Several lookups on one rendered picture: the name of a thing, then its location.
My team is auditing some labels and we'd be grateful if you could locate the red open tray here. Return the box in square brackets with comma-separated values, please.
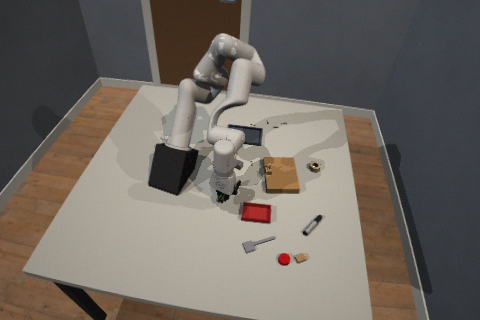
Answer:
[241, 202, 271, 224]

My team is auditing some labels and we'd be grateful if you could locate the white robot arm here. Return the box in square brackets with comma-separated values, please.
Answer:
[160, 33, 265, 177]

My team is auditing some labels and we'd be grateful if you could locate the red button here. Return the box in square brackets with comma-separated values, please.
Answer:
[278, 253, 290, 266]

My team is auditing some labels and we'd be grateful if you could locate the brown wooden board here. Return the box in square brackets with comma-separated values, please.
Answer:
[263, 157, 300, 194]

